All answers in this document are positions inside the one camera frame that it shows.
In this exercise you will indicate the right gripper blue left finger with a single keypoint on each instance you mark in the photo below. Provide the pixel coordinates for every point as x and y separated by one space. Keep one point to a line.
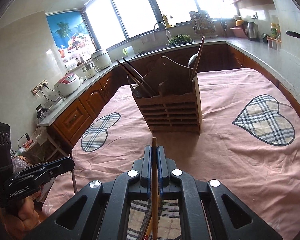
99 210

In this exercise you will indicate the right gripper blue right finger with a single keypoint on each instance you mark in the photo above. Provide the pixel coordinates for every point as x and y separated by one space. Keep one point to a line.
208 210

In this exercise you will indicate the silver metal chopstick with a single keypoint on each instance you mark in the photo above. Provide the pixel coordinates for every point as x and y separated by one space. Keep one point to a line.
130 75
139 77

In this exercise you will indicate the silver spoon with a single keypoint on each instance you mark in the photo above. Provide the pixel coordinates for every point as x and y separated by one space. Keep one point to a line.
193 61

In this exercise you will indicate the grey thin chopstick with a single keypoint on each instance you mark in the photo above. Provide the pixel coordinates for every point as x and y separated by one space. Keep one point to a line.
73 172

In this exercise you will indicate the red dotted wooden chopstick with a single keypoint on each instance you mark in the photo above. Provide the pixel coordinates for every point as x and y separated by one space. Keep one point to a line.
154 190

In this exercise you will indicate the small silver fork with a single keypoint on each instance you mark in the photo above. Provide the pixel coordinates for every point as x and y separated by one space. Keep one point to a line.
134 88

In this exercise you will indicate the dark patterned wooden chopstick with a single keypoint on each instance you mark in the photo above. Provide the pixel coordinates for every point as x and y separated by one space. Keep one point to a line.
200 51

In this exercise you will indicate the chrome kitchen faucet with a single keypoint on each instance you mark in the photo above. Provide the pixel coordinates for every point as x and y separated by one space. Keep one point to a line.
162 26

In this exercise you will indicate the person's left hand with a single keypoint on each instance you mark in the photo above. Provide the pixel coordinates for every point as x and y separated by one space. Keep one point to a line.
26 220

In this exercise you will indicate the lower wooden cabinets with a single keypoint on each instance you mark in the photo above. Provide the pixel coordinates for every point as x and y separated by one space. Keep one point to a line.
70 125

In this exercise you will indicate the pink tablecloth with plaid hearts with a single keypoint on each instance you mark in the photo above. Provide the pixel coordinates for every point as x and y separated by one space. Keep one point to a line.
266 177

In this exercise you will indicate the red white rice cooker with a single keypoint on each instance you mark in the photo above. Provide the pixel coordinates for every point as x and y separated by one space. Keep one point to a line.
67 85

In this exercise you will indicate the wooden utensil holder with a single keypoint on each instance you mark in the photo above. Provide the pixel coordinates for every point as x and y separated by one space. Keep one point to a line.
176 107

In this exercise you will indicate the small white electric pot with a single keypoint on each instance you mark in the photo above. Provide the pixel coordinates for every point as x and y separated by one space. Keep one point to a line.
90 70

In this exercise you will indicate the grey speckled countertop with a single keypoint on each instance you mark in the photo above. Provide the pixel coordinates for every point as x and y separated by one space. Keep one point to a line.
282 65

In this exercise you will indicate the white tall rice cooker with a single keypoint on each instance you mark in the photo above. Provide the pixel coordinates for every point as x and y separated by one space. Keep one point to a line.
101 59

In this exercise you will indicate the beach fruit poster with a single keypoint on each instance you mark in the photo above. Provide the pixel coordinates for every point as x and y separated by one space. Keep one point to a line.
71 37

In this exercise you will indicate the green leafy vegetables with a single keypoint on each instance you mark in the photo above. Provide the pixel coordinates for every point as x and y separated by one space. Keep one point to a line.
180 39

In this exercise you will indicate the spice jars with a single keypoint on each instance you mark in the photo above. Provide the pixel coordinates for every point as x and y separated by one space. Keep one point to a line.
274 43

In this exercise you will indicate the pink basin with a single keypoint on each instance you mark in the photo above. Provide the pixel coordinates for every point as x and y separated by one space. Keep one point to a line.
238 32

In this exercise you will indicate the stainless electric kettle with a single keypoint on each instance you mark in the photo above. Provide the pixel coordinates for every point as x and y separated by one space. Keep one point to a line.
250 29

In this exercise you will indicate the dish drying rack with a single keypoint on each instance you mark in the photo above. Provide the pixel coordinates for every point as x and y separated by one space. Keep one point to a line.
202 23

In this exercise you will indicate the knife block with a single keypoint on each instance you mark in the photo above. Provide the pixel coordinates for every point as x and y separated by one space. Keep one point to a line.
224 26

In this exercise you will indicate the yellow oil bottle on sill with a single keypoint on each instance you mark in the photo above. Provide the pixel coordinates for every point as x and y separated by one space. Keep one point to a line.
166 21

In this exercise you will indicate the condiment bottles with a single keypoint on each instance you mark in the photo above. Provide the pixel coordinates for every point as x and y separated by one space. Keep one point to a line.
275 31

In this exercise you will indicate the black wok on stove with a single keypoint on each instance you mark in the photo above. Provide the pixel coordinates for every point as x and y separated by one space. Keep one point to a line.
293 34

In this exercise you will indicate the wall power outlet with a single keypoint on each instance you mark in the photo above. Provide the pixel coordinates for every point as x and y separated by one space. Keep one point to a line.
39 87

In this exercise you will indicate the green handled white jug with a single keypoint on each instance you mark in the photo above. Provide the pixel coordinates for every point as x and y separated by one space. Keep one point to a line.
128 51

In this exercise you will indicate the kitchen window frame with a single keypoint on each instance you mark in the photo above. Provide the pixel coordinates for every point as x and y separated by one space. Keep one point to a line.
115 21

